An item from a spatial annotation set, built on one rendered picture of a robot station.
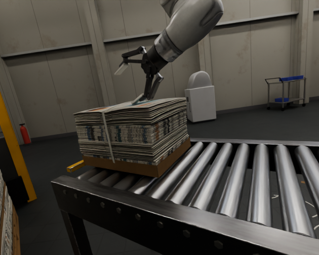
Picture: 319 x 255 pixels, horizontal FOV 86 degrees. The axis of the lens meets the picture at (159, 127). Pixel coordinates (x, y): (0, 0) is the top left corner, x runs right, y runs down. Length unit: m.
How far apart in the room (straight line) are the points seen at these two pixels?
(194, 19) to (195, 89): 4.12
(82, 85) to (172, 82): 2.73
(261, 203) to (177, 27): 0.49
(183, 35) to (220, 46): 5.35
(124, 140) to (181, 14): 0.41
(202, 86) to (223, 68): 1.31
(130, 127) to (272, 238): 0.43
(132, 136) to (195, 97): 4.13
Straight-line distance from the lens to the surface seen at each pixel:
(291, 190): 0.53
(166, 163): 0.59
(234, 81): 5.96
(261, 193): 0.50
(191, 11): 0.55
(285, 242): 0.40
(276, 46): 6.64
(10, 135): 2.47
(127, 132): 0.57
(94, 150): 0.71
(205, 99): 4.72
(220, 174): 0.59
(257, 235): 0.40
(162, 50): 0.58
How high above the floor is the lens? 1.08
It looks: 13 degrees down
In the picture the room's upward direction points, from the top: 8 degrees counter-clockwise
